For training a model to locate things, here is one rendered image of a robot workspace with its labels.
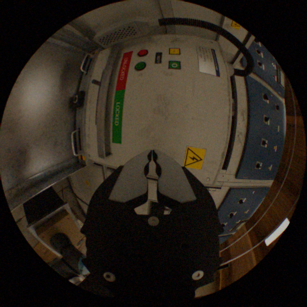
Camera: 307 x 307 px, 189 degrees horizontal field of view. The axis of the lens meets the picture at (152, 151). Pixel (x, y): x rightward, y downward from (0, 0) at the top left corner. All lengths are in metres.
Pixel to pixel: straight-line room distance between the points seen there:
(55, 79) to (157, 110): 0.41
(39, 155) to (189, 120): 0.48
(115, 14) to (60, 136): 0.57
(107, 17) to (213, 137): 0.64
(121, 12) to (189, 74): 0.43
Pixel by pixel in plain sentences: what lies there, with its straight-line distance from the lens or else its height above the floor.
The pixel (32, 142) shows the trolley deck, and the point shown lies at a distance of 0.40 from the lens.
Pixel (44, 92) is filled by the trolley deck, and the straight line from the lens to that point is 0.43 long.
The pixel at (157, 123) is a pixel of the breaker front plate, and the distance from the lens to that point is 0.23.
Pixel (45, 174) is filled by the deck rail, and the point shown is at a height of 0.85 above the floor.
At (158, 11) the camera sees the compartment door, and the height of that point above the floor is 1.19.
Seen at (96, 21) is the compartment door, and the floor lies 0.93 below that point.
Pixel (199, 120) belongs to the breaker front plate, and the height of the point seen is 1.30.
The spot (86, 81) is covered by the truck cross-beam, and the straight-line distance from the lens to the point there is 0.43.
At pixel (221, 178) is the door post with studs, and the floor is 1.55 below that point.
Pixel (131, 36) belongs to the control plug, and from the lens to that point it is 0.36.
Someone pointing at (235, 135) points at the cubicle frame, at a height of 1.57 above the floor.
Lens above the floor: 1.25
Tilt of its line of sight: 13 degrees down
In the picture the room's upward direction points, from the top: 99 degrees clockwise
